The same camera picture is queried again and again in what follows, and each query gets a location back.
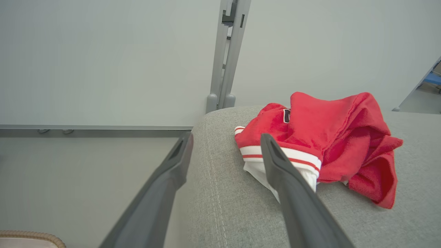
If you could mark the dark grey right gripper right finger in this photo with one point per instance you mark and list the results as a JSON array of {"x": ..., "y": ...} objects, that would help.
[{"x": 303, "y": 210}]

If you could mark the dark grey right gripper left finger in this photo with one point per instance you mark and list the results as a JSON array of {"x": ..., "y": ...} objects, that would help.
[{"x": 151, "y": 206}]

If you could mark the red garment with white trim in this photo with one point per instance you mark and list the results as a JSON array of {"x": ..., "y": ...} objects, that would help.
[{"x": 330, "y": 137}]

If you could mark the wicker basket rim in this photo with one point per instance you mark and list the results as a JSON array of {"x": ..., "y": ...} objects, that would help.
[{"x": 31, "y": 239}]

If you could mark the grey fabric sofa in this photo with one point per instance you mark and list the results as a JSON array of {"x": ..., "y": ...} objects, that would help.
[{"x": 344, "y": 213}]

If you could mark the grey metal floor rail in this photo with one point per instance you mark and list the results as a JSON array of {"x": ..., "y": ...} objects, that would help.
[{"x": 93, "y": 130}]

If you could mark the grey metal partition post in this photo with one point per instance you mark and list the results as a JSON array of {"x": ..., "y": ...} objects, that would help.
[{"x": 227, "y": 55}]

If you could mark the blue and grey frame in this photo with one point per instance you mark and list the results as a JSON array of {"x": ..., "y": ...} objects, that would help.
[{"x": 425, "y": 86}]

